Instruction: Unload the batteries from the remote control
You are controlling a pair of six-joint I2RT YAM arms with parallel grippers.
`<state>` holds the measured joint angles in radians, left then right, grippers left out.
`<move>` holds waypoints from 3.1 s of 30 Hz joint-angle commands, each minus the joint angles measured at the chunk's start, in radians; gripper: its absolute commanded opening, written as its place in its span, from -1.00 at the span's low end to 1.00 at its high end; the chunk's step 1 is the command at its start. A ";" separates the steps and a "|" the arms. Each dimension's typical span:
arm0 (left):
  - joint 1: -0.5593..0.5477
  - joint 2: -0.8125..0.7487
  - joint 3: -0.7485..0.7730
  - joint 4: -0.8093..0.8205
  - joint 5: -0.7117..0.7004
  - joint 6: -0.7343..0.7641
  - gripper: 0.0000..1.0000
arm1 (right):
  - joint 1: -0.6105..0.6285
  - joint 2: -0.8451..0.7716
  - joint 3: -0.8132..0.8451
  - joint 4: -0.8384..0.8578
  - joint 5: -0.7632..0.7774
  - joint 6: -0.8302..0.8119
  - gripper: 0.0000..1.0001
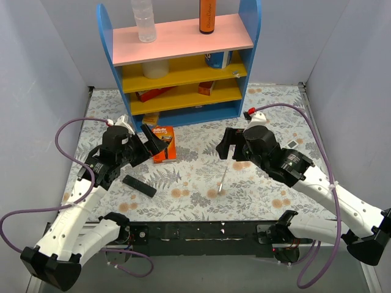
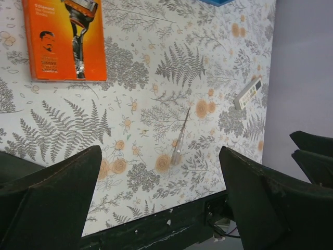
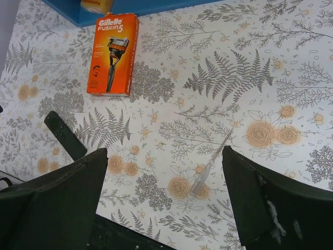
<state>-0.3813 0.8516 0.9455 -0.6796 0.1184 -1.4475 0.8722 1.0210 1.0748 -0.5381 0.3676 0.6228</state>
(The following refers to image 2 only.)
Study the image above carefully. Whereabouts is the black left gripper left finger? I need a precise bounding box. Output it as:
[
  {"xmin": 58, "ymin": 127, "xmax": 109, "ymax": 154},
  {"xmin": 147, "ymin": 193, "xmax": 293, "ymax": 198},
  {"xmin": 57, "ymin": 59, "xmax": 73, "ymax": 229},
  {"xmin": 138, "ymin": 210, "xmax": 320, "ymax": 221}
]
[{"xmin": 1, "ymin": 145, "xmax": 101, "ymax": 249}]

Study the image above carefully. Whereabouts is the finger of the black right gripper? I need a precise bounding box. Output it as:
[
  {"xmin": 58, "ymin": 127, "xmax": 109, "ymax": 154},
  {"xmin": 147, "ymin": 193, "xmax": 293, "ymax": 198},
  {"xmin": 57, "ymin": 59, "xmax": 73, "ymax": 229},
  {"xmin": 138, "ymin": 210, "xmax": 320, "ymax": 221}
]
[
  {"xmin": 290, "ymin": 131, "xmax": 333, "ymax": 156},
  {"xmin": 291, "ymin": 149, "xmax": 332, "ymax": 185}
]

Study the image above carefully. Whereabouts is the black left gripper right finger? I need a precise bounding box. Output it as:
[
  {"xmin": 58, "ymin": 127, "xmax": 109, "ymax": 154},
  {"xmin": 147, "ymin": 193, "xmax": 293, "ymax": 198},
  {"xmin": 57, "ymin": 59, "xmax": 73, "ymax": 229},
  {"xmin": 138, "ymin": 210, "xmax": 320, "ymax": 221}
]
[{"xmin": 219, "ymin": 146, "xmax": 332, "ymax": 249}]

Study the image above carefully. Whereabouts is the clear handle screwdriver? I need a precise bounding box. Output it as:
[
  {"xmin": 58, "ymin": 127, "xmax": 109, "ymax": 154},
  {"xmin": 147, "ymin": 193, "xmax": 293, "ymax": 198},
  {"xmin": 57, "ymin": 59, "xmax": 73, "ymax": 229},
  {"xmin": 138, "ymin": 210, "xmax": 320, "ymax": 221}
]
[{"xmin": 171, "ymin": 108, "xmax": 190, "ymax": 165}]

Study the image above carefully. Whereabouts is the floral table mat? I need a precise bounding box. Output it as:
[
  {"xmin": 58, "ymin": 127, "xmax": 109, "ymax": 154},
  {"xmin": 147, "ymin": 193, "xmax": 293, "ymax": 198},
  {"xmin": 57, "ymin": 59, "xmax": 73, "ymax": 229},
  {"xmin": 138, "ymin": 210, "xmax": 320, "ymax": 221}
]
[{"xmin": 1, "ymin": 1, "xmax": 276, "ymax": 235}]

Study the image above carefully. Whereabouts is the blue shelf unit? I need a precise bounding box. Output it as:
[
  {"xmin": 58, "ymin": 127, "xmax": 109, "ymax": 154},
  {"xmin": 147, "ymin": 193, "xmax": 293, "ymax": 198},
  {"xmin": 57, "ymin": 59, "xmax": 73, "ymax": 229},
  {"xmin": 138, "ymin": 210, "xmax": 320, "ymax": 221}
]
[{"xmin": 201, "ymin": 0, "xmax": 233, "ymax": 7}]

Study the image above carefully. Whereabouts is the orange razor box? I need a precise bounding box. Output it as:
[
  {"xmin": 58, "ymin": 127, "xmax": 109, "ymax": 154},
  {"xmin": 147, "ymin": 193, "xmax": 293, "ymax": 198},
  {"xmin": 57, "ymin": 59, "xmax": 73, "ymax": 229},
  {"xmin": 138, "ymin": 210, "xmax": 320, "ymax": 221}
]
[{"xmin": 22, "ymin": 0, "xmax": 107, "ymax": 82}]

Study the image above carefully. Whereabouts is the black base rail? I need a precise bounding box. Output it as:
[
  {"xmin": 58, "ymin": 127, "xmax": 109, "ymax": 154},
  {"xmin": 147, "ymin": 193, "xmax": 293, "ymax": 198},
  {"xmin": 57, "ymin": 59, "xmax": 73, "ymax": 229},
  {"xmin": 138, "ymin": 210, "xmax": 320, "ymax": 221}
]
[{"xmin": 79, "ymin": 191, "xmax": 233, "ymax": 249}]

